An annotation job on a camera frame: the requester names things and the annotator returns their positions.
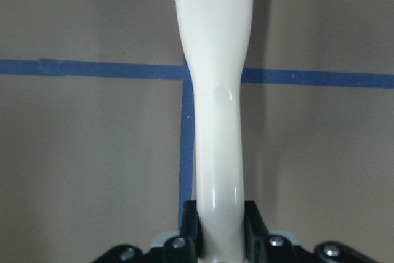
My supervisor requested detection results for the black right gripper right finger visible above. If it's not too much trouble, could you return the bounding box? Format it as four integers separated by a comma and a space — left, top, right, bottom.
244, 201, 299, 262

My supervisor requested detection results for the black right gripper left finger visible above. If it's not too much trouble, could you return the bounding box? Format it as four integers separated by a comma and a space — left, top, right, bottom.
163, 200, 203, 263

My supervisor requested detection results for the beige hand brush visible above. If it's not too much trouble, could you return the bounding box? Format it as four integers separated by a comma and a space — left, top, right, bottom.
175, 0, 253, 262

